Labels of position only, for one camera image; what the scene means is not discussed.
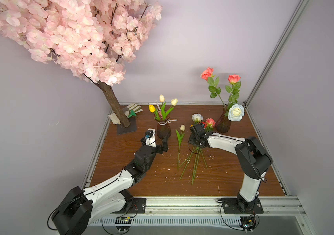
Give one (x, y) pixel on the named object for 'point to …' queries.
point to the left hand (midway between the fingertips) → (161, 134)
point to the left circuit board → (123, 220)
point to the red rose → (205, 125)
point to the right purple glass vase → (223, 123)
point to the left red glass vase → (163, 127)
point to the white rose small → (197, 118)
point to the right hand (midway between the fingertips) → (192, 137)
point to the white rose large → (235, 112)
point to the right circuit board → (248, 223)
